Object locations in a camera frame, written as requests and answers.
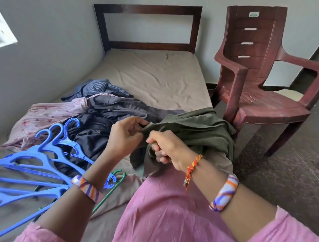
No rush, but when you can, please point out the person's left hand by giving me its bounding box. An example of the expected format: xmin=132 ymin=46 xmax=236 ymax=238
xmin=104 ymin=116 xmax=151 ymax=161

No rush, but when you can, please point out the person's right hand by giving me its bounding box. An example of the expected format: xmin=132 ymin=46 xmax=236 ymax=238
xmin=146 ymin=130 xmax=198 ymax=172

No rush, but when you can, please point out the grey button shirt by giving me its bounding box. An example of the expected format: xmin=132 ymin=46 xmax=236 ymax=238
xmin=87 ymin=93 xmax=186 ymax=126

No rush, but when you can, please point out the olive green button shirt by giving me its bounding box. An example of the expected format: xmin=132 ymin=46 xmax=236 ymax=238
xmin=130 ymin=107 xmax=238 ymax=178

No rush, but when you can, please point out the blue striped shirt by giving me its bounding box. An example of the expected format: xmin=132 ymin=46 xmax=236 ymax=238
xmin=61 ymin=79 xmax=135 ymax=103

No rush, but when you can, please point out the pink floral striped garment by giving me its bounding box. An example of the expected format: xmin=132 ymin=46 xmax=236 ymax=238
xmin=2 ymin=97 xmax=91 ymax=151

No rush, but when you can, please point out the pile of blue hangers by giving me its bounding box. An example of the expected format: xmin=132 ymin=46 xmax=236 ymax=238
xmin=0 ymin=117 xmax=118 ymax=238

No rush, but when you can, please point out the person's left forearm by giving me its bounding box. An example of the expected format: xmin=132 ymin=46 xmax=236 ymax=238
xmin=37 ymin=155 xmax=119 ymax=242

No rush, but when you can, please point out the person's right forearm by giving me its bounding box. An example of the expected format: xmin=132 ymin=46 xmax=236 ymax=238
xmin=187 ymin=157 xmax=281 ymax=242

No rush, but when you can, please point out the bed with beige sheet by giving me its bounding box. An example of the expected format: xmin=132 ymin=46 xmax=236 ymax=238
xmin=0 ymin=48 xmax=236 ymax=242

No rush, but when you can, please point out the dark wooden bed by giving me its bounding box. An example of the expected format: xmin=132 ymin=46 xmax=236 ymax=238
xmin=0 ymin=4 xmax=236 ymax=242

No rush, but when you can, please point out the striped orange purple bangle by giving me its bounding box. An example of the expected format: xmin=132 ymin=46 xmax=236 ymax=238
xmin=71 ymin=175 xmax=101 ymax=204

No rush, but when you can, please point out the striped white purple bangle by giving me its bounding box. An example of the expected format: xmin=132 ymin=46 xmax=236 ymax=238
xmin=208 ymin=173 xmax=241 ymax=213

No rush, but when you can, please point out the maroon plastic chair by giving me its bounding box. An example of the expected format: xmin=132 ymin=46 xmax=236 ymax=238
xmin=209 ymin=5 xmax=319 ymax=158

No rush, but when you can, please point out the white framed window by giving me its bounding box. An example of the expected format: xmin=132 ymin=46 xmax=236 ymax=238
xmin=0 ymin=12 xmax=19 ymax=50

